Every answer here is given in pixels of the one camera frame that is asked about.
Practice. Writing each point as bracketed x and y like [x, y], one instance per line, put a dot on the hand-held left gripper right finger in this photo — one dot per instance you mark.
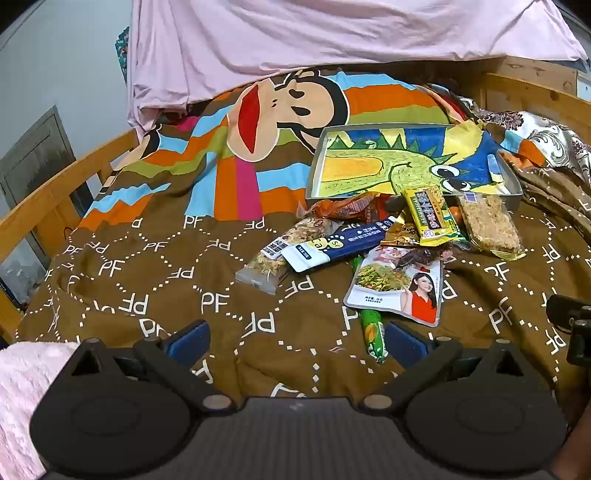
[406, 345]

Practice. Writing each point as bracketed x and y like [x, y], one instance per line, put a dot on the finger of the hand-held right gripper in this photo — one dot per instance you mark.
[581, 344]
[570, 309]

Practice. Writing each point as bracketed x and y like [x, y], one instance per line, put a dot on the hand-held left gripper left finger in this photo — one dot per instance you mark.
[189, 344]

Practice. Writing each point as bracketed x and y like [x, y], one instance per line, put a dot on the green sausage stick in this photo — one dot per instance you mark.
[374, 337]

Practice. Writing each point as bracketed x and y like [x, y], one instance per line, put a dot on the white pouch with portrait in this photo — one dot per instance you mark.
[383, 295]

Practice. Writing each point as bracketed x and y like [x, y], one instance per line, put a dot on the dark dried meat packet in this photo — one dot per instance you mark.
[425, 256]

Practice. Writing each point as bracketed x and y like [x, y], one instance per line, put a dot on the gold snack packet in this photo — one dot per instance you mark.
[400, 234]

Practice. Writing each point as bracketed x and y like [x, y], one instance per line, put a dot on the clear rice crisp packet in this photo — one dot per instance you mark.
[489, 226]

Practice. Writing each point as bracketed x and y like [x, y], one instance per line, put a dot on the blue and white snack packet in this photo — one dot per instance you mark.
[332, 245]

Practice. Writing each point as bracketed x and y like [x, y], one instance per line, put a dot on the yellow green snack bar packet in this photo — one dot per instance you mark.
[431, 214]

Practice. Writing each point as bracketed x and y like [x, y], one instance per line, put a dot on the small tangerine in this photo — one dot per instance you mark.
[455, 215]

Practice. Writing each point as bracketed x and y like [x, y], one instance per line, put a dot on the orange sausage packet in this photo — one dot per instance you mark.
[341, 207]

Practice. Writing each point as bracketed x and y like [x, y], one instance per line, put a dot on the clear mixed nut bar packet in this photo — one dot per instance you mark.
[302, 230]

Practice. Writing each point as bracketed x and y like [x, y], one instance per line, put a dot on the metal tray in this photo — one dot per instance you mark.
[318, 159]

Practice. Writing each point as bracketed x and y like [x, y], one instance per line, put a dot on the person's right forearm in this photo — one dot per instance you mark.
[575, 443]

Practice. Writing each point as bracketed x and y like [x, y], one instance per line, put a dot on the cartoon monkey printed blanket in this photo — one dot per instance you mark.
[161, 277]

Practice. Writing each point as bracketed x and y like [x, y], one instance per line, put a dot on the pink fluffy blanket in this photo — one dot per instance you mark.
[23, 392]

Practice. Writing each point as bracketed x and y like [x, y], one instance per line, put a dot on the floral patterned cloth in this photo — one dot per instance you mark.
[549, 134]

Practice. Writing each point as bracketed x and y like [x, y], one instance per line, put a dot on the dinosaur drawing sheet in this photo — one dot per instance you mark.
[369, 161]

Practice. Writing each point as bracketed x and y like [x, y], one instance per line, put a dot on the white storage box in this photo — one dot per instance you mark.
[583, 85]

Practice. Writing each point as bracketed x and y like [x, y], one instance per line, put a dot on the teal patterned cloth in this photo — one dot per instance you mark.
[122, 50]

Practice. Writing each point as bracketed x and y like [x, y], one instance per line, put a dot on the pink bed sheet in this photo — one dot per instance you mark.
[323, 32]

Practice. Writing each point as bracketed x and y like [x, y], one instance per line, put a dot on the wooden bed frame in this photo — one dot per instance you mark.
[46, 194]

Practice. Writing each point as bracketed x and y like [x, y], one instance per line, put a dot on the grey window frame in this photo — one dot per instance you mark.
[37, 152]

